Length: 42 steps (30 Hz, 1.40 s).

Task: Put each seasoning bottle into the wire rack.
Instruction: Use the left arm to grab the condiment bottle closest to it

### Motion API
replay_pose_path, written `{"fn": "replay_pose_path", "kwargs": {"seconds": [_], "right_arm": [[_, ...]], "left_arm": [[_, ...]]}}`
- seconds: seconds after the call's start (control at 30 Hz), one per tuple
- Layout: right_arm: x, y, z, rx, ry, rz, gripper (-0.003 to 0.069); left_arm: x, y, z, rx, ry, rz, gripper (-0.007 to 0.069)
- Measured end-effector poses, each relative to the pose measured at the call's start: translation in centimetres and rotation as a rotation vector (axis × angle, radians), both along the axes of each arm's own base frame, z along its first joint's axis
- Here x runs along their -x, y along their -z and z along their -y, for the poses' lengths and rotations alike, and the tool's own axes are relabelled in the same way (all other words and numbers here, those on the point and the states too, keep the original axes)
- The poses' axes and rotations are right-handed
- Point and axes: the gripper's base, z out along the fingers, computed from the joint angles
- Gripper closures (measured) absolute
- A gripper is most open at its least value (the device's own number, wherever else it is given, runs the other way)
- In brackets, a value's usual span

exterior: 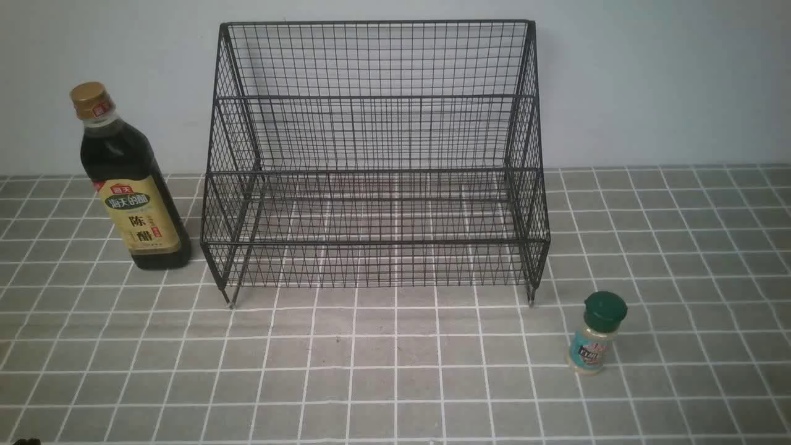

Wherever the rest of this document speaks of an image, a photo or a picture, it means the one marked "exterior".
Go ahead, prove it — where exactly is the black wire mesh shelf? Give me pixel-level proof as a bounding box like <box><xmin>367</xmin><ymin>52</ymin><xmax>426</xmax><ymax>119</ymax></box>
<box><xmin>200</xmin><ymin>18</ymin><xmax>551</xmax><ymax>308</ymax></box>

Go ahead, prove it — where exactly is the dark vinegar bottle gold cap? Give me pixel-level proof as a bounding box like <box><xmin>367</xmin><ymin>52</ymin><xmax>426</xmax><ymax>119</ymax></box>
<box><xmin>69</xmin><ymin>82</ymin><xmax>192</xmax><ymax>271</ymax></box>

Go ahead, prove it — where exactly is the pepper shaker green cap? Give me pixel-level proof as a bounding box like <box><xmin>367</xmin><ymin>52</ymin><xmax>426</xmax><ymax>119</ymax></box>
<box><xmin>566</xmin><ymin>290</ymin><xmax>629</xmax><ymax>375</ymax></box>

